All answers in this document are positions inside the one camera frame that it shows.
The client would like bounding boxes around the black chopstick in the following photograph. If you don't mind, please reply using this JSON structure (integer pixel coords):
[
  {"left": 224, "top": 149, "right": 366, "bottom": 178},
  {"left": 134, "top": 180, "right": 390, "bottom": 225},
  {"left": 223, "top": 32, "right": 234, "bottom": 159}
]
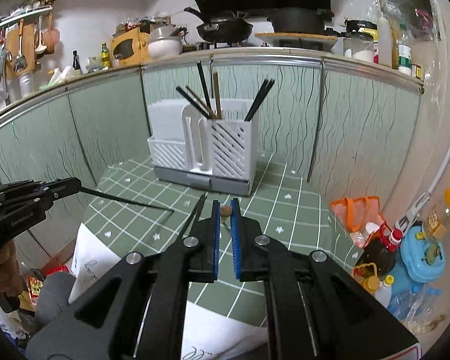
[
  {"left": 196, "top": 60, "right": 211, "bottom": 110},
  {"left": 175, "top": 86, "right": 211, "bottom": 119},
  {"left": 244, "top": 79, "right": 275, "bottom": 122},
  {"left": 79, "top": 187, "right": 175, "bottom": 212},
  {"left": 178, "top": 193, "right": 207, "bottom": 239}
]

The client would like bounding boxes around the person's left hand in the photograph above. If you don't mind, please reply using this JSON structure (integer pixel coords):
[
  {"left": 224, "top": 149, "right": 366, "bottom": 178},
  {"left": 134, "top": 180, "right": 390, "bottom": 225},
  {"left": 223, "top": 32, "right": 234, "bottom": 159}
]
[{"left": 0, "top": 240, "right": 23, "bottom": 297}]

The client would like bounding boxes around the green checkered table mat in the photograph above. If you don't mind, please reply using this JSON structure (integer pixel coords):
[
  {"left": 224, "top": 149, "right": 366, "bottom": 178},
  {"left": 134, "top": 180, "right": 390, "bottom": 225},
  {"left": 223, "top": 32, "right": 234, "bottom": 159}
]
[{"left": 73, "top": 153, "right": 361, "bottom": 327}]

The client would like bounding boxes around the white utensil drainer rack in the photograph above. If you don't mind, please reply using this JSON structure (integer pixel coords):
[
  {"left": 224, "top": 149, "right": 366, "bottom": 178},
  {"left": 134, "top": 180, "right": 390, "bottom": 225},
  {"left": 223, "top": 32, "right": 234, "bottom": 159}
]
[{"left": 147, "top": 98, "right": 259, "bottom": 196}]

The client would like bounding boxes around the orange mesh bag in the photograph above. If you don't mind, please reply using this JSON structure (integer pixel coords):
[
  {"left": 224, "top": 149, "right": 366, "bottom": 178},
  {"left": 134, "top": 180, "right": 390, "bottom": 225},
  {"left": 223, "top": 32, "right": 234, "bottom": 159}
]
[{"left": 330, "top": 196, "right": 385, "bottom": 236}]

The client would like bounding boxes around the brown chopstick in rack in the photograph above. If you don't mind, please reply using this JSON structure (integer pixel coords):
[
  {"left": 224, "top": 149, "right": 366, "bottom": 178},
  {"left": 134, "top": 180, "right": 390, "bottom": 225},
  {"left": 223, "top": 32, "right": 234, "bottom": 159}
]
[{"left": 186, "top": 85, "right": 218, "bottom": 119}]

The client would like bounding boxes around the dark sauce bottle red cap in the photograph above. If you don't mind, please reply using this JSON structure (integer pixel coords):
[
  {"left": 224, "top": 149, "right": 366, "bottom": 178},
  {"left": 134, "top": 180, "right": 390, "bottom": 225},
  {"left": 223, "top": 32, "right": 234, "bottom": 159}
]
[{"left": 357, "top": 227, "right": 403, "bottom": 277}]

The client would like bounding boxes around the hanging metal spatula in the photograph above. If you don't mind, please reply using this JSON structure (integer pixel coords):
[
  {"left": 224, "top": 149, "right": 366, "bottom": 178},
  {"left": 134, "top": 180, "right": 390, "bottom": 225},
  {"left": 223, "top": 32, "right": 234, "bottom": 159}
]
[{"left": 13, "top": 19, "right": 27, "bottom": 73}]

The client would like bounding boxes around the black chopstick in rack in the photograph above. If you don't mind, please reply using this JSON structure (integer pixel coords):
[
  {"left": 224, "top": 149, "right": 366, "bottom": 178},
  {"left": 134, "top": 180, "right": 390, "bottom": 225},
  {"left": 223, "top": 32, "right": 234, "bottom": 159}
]
[{"left": 244, "top": 79, "right": 275, "bottom": 122}]

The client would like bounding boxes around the dark wine bottle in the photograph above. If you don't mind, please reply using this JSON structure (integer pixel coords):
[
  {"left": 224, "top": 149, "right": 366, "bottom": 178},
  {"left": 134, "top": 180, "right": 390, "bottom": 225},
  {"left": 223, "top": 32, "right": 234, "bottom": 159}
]
[{"left": 72, "top": 50, "right": 82, "bottom": 77}]

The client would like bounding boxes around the wooden cutting board hanging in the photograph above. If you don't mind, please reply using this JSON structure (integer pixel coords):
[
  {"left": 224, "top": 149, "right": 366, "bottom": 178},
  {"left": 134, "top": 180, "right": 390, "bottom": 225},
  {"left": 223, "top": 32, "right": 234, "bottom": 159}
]
[{"left": 4, "top": 22, "right": 37, "bottom": 81}]

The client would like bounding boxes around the green glass bottle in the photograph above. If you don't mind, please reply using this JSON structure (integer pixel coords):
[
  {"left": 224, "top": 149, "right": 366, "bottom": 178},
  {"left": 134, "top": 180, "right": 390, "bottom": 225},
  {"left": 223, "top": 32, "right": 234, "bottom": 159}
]
[{"left": 100, "top": 43, "right": 113, "bottom": 69}]

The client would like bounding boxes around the blue plastic container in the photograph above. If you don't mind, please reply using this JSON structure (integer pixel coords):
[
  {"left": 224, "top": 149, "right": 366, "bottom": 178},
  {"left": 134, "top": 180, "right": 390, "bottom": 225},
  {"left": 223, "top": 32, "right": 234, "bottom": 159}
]
[{"left": 390, "top": 222, "right": 446, "bottom": 297}]

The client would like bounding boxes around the oil bottle yellow cap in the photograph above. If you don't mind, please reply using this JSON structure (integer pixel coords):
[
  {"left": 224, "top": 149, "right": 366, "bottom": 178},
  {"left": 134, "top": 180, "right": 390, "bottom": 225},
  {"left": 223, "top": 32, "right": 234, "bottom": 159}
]
[{"left": 422, "top": 189, "right": 450, "bottom": 243}]

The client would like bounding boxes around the yellow toy microwave box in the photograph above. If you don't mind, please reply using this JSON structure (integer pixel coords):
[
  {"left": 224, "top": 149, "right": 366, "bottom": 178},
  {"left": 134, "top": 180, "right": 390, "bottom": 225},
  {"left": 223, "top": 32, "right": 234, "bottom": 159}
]
[{"left": 111, "top": 27, "right": 149, "bottom": 66}]

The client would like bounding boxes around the round wooden board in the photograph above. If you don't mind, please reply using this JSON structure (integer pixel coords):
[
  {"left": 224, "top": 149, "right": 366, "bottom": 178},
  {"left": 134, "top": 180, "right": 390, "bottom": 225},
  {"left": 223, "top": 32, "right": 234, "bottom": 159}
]
[{"left": 254, "top": 33, "right": 338, "bottom": 44}]

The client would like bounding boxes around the black frying pan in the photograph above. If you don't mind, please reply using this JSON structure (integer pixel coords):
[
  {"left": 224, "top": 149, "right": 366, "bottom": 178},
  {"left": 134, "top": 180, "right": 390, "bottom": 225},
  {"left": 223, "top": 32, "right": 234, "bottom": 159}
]
[{"left": 184, "top": 7, "right": 253, "bottom": 44}]

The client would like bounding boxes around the white bowl with lid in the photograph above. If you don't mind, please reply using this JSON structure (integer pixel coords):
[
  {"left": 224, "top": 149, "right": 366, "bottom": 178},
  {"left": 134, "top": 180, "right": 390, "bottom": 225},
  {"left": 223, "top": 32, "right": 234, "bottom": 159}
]
[{"left": 147, "top": 26, "right": 183, "bottom": 60}]

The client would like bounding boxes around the black cooking pot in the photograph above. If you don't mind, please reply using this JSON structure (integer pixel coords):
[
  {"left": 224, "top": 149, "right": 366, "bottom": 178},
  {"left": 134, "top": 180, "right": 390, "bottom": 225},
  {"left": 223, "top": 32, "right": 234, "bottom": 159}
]
[{"left": 267, "top": 7, "right": 334, "bottom": 35}]

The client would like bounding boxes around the clear jar with white powder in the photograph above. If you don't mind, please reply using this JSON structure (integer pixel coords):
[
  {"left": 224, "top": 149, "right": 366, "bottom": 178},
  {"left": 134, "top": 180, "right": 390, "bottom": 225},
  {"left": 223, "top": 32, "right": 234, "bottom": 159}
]
[{"left": 350, "top": 32, "right": 375, "bottom": 63}]

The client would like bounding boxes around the green label bottle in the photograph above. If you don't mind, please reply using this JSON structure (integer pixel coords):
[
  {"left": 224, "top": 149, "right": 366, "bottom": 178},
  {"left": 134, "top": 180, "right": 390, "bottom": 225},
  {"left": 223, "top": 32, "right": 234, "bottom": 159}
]
[{"left": 397, "top": 23, "right": 412, "bottom": 77}]

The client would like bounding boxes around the white squeeze bottle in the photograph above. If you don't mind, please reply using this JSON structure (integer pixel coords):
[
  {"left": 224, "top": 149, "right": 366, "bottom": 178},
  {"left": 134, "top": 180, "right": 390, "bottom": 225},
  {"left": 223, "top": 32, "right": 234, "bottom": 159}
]
[{"left": 377, "top": 14, "right": 393, "bottom": 68}]

